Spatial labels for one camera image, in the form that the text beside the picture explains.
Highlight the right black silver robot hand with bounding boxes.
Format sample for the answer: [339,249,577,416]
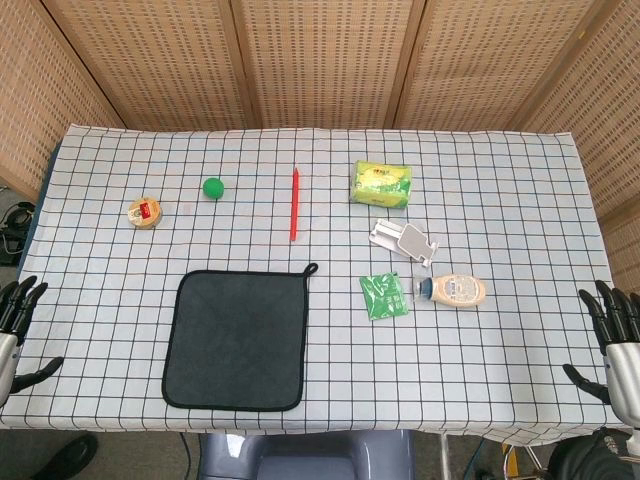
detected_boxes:
[562,279,640,426]

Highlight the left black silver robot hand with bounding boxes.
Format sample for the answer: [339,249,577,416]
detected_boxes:
[0,276,65,407]

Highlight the dark grey yellow cloth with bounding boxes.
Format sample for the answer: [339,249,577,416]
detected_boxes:
[160,262,320,414]

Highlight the black bag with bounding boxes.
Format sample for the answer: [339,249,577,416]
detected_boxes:
[548,427,640,480]

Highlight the black shoe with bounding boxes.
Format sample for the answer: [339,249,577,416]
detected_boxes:
[33,432,99,480]

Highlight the black gear on floor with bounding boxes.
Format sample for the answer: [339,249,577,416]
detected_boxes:
[0,199,35,266]

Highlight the beige squeeze bottle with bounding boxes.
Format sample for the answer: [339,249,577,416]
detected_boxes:
[411,273,487,307]

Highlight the roll of tape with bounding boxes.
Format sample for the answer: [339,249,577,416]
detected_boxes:
[128,196,164,231]

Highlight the woven wooden screen panel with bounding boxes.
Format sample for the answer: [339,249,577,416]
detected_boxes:
[229,0,429,130]
[519,0,640,296]
[39,0,261,130]
[0,0,126,204]
[392,0,619,132]

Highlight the white phone stand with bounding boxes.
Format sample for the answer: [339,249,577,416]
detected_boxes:
[368,218,440,267]

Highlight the green sachet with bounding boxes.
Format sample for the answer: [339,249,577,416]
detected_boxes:
[358,271,410,321]

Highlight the green ball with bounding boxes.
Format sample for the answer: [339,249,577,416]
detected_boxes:
[202,176,226,202]

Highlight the green tissue pack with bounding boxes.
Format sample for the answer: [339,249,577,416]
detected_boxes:
[348,159,415,209]

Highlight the grey plastic chair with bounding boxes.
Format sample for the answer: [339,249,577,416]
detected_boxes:
[198,428,416,480]

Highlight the red pencil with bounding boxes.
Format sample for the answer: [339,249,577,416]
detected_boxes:
[287,166,302,242]

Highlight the white checkered tablecloth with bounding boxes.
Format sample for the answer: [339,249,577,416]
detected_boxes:
[0,123,640,444]

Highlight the black cable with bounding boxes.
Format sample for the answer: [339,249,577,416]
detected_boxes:
[178,429,195,480]

